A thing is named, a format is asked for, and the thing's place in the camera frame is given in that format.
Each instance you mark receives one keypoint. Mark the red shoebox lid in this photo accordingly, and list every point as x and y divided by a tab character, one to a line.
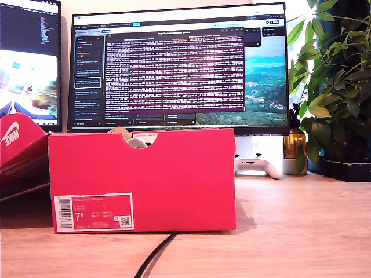
20	150

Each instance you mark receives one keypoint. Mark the amber pump bottle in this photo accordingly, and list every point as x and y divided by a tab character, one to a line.
295	142

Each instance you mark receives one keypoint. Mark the green leafy houseplant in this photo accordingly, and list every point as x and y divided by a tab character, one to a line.
333	87

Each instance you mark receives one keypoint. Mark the red cardboard shoebox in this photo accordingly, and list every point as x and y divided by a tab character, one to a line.
145	179

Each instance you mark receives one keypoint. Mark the dark teal curtain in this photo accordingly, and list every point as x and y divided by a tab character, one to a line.
330	26

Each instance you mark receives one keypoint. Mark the dark rectangular planter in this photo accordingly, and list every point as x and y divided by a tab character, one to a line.
347	171

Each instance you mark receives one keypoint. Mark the white game controller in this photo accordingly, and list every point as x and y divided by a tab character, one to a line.
272	171

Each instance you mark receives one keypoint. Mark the blue suede white-striped shoe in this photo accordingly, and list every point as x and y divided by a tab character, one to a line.
136	142

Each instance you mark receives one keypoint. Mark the large black computer monitor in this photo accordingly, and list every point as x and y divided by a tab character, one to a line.
174	72

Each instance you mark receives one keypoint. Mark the small pale green pot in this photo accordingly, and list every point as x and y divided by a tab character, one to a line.
290	167

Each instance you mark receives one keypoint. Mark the beige packing paper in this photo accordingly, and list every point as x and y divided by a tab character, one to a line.
123	133

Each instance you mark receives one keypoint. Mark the narrow black computer monitor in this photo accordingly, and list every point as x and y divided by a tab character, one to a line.
29	29

